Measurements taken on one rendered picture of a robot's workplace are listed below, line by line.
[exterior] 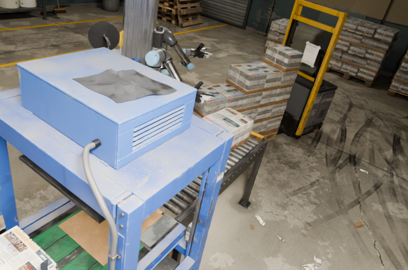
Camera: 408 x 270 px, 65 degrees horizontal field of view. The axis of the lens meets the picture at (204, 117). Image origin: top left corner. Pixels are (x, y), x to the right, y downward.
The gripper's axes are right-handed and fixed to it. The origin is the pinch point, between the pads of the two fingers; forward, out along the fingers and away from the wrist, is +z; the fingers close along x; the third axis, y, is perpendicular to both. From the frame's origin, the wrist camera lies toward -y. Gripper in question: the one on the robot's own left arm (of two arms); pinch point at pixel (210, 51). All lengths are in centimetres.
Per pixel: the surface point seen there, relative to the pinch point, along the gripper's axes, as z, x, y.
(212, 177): -103, 202, -36
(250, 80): 40, 36, 17
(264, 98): 75, 33, 47
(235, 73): 34.9, 12.8, 21.5
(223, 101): 5, 47, 37
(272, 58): 94, -1, 9
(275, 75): 82, 28, 16
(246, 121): -19, 120, 4
